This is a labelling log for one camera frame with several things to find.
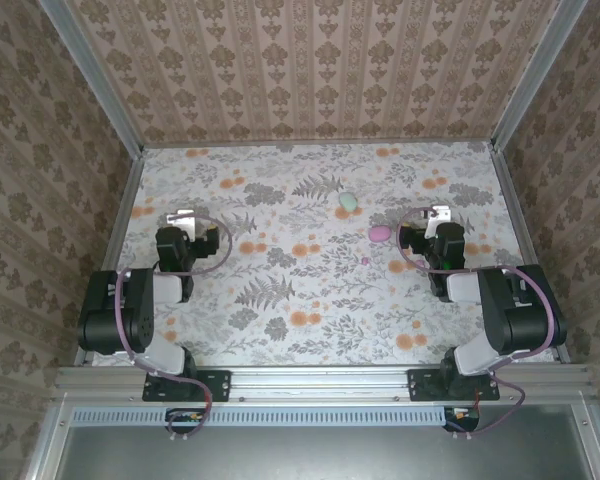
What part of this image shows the floral table mat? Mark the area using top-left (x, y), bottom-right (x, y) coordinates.
top-left (104, 141), bottom-right (556, 366)

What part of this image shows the black connector box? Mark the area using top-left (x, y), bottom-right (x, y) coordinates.
top-left (165, 407), bottom-right (207, 435)
top-left (443, 405), bottom-right (481, 434)

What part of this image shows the grey metal sheet panel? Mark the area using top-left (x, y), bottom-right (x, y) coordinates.
top-left (29, 395), bottom-right (600, 480)

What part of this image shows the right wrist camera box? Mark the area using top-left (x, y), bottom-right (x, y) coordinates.
top-left (426, 205), bottom-right (453, 239)

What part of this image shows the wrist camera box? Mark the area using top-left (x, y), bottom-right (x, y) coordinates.
top-left (426, 205), bottom-right (453, 239)
top-left (164, 209), bottom-right (198, 239)

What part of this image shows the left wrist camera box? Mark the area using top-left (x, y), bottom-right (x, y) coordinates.
top-left (164, 209), bottom-right (198, 239)

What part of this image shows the aluminium side rail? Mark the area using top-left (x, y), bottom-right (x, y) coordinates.
top-left (489, 143), bottom-right (572, 364)
top-left (85, 148), bottom-right (145, 367)

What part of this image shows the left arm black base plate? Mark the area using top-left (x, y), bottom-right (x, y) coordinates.
top-left (142, 369), bottom-right (232, 403)

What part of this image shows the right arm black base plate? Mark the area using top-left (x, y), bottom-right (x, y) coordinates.
top-left (407, 368), bottom-right (501, 403)

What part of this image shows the aluminium mounting rail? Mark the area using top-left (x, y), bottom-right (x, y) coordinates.
top-left (54, 364), bottom-right (597, 402)

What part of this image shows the aluminium frame post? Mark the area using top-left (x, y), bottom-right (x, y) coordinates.
top-left (38, 0), bottom-right (145, 157)
top-left (489, 0), bottom-right (589, 151)

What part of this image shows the grey slotted cable duct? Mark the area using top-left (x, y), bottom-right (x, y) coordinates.
top-left (72, 405), bottom-right (449, 428)

